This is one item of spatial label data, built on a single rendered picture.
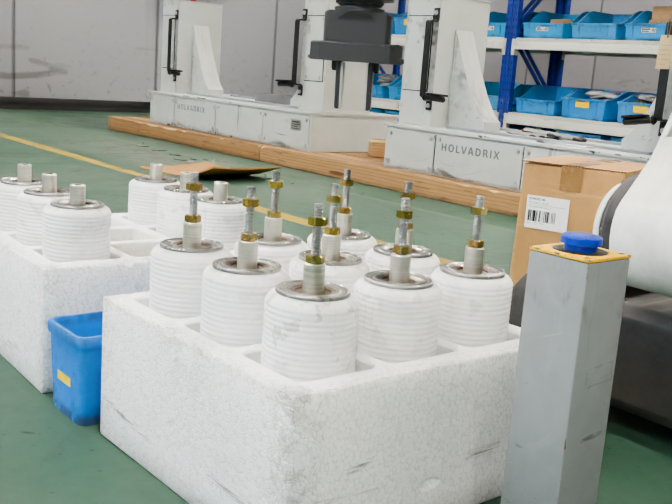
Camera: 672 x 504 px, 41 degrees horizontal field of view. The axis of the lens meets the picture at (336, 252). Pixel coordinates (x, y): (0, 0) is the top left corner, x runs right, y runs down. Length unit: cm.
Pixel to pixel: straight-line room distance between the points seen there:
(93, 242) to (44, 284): 10
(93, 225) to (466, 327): 57
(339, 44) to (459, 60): 267
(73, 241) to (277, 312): 51
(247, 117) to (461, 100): 135
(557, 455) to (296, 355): 27
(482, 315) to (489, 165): 247
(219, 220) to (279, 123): 309
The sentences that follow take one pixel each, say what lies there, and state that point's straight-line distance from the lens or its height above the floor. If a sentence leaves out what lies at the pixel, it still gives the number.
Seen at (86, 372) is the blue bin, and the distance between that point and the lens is 120.
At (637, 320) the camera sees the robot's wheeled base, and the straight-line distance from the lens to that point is 127.
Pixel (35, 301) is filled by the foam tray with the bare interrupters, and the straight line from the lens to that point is 132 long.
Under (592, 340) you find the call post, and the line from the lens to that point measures 91.
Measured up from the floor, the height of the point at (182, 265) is 24.
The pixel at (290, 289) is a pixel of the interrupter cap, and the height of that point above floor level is 25.
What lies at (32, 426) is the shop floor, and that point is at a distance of 123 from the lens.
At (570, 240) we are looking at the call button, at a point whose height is 33.
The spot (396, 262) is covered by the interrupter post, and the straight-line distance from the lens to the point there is 97.
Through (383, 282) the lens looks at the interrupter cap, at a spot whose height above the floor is 25.
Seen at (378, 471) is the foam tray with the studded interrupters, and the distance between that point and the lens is 93.
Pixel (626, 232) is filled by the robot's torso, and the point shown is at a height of 31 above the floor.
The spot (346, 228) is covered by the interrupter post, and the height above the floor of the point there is 26.
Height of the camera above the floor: 47
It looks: 11 degrees down
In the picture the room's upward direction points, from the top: 4 degrees clockwise
